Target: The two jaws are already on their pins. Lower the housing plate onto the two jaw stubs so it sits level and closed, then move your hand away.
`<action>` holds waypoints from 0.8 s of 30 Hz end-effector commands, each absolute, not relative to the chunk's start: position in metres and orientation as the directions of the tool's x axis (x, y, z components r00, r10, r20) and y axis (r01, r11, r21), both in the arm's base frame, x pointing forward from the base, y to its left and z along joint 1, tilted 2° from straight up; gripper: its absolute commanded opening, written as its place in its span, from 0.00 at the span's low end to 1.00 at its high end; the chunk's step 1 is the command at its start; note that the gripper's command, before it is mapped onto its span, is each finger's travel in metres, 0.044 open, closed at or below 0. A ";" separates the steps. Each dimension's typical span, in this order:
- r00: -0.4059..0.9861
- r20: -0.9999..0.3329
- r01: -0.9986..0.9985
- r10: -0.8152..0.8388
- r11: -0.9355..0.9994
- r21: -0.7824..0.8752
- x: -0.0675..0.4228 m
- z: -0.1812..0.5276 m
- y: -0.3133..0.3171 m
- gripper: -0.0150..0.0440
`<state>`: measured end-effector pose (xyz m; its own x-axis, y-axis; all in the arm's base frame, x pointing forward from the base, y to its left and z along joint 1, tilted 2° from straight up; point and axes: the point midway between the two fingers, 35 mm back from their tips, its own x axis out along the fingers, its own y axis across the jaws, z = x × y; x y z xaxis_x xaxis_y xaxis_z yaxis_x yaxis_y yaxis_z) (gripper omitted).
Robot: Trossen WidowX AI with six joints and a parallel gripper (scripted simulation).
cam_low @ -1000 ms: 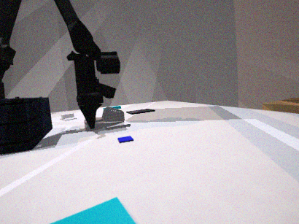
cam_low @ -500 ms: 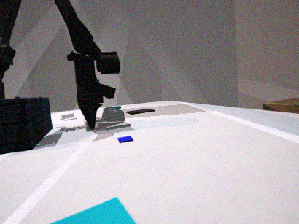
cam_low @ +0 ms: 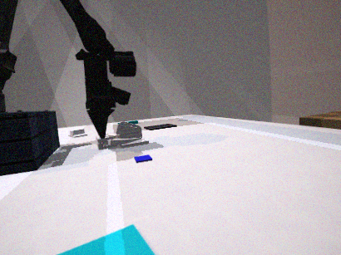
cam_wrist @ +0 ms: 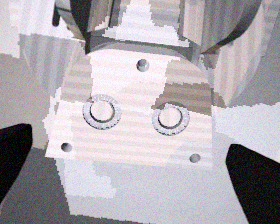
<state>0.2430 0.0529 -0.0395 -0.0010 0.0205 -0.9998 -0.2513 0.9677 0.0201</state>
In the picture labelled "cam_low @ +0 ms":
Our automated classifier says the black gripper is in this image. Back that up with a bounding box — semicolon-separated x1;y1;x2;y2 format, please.
85;75;116;139

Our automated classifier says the cyan flat rectangular plate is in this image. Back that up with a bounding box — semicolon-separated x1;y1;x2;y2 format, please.
58;224;155;255

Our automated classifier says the blue flat rectangular plate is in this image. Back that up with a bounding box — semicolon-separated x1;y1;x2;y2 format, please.
134;155;152;163

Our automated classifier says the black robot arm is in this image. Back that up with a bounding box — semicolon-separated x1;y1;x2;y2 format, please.
0;0;136;113

